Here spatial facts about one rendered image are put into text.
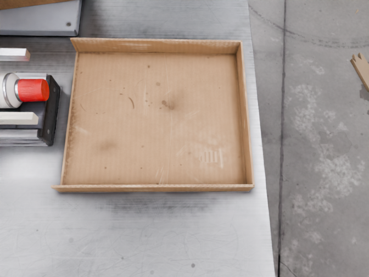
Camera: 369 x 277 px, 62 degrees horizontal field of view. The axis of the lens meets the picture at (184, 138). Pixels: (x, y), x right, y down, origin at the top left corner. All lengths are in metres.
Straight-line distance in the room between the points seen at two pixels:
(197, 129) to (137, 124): 0.10
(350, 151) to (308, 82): 0.39
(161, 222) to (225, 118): 0.20
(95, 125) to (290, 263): 1.07
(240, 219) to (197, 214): 0.07
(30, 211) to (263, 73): 1.31
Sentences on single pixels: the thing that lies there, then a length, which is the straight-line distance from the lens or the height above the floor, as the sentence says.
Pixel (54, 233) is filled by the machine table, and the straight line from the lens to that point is 0.52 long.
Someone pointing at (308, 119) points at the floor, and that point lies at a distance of 1.57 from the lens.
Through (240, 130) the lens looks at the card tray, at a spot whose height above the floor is 0.83.
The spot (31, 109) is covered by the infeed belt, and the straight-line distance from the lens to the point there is 0.53.
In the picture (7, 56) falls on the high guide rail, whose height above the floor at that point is 0.96.
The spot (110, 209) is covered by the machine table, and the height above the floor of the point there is 0.83.
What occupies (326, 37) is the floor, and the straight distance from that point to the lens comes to 1.86.
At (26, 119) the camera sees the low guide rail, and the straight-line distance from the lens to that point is 0.48.
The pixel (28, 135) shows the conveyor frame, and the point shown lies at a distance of 0.52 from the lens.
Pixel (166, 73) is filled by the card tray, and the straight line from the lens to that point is 0.57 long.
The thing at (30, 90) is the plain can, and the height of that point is 0.92.
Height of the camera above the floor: 1.32
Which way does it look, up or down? 71 degrees down
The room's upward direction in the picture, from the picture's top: 7 degrees clockwise
